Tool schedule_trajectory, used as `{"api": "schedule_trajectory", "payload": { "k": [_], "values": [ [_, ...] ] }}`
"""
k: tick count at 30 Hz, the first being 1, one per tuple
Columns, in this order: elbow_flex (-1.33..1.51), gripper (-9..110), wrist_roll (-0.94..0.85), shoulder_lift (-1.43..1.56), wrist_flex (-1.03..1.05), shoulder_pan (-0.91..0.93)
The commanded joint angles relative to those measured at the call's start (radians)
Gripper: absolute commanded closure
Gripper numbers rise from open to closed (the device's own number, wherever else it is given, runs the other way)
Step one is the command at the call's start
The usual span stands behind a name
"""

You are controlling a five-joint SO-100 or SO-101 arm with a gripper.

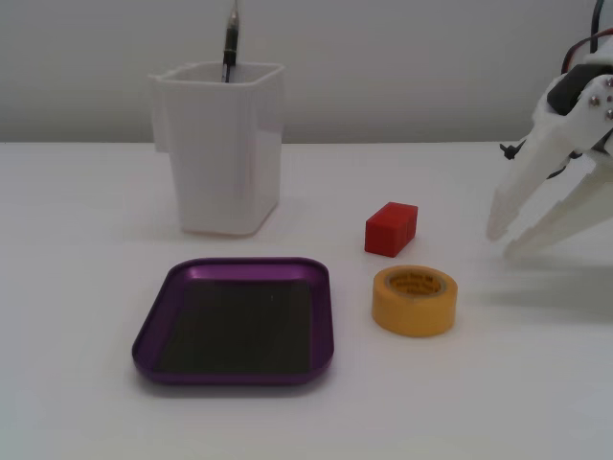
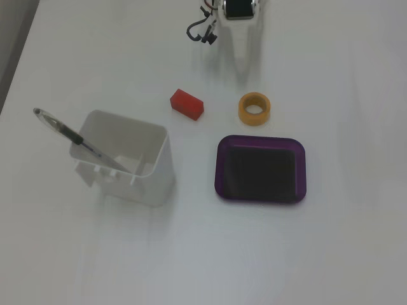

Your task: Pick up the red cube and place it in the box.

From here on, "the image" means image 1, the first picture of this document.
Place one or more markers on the purple plastic tray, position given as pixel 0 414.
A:
pixel 239 326

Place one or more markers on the white plastic pen holder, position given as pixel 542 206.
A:
pixel 225 158

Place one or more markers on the black ballpoint pen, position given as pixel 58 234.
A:
pixel 231 43

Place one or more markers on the yellow masking tape roll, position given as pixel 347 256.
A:
pixel 412 316

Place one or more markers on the red cube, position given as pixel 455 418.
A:
pixel 388 232

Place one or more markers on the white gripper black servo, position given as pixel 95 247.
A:
pixel 585 111

